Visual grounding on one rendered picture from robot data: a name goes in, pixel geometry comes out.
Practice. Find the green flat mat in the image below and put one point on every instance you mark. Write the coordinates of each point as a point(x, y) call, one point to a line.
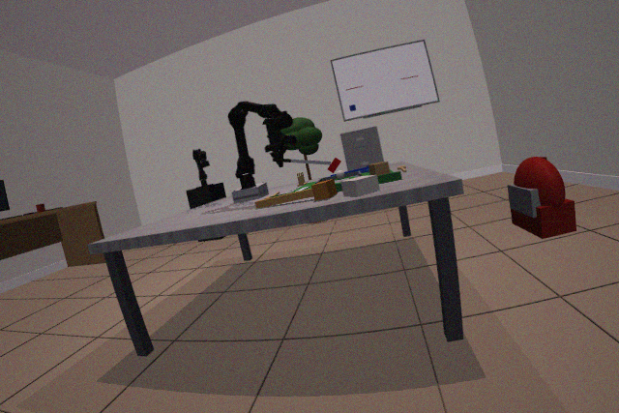
point(363, 174)

